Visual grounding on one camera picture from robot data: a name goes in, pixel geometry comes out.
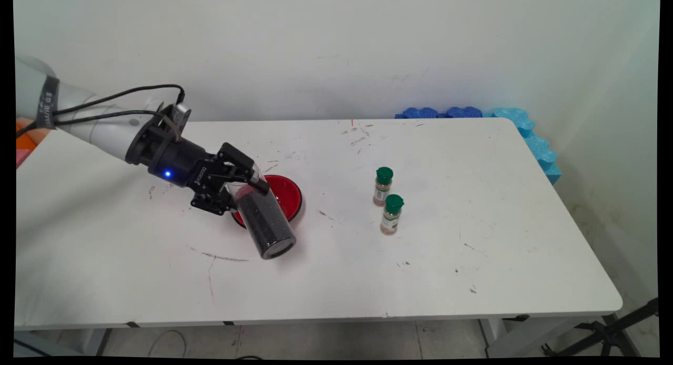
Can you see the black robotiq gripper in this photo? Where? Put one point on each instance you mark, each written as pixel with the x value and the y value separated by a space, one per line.
pixel 179 160

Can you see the clear jar with black grains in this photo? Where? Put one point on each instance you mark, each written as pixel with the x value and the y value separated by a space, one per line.
pixel 268 228

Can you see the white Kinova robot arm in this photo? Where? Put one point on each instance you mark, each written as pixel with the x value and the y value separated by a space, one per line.
pixel 94 128

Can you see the red bowl with black rim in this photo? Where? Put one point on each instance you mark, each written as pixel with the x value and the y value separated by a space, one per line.
pixel 286 196

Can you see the green-capped spice bottle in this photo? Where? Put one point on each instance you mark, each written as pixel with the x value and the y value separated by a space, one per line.
pixel 391 218
pixel 383 189

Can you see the dark blue foam mat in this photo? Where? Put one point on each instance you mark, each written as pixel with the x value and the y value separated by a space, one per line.
pixel 418 113
pixel 464 112

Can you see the orange foam mat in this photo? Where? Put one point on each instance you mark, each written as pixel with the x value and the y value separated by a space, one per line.
pixel 26 139

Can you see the white table leg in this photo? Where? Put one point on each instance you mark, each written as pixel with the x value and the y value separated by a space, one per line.
pixel 97 341
pixel 505 338

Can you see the pink foam mat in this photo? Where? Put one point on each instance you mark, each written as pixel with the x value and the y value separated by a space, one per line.
pixel 21 159

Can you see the light blue foam mat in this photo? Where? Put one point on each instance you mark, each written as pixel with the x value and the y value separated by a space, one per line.
pixel 536 144

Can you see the black tripod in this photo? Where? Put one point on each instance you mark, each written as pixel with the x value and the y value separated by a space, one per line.
pixel 610 333

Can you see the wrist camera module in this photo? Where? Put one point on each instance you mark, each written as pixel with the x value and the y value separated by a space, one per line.
pixel 180 113

